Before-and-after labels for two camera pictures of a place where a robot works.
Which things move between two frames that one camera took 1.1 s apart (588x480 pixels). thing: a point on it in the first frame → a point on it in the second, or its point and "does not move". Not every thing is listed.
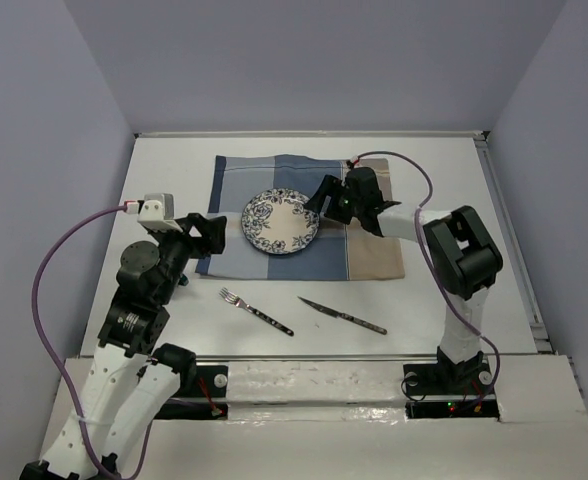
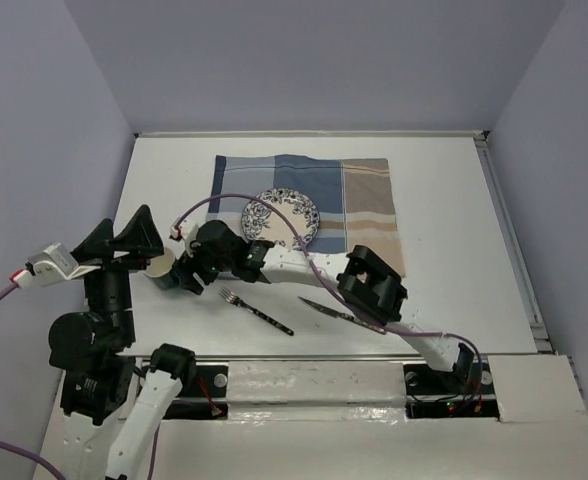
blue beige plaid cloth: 337,251 does not move
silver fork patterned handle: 262,316 does not move
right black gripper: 331,186 → 189,264
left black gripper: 212,239 → 141,234
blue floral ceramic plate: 276,221 does not move
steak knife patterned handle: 347,316 does not move
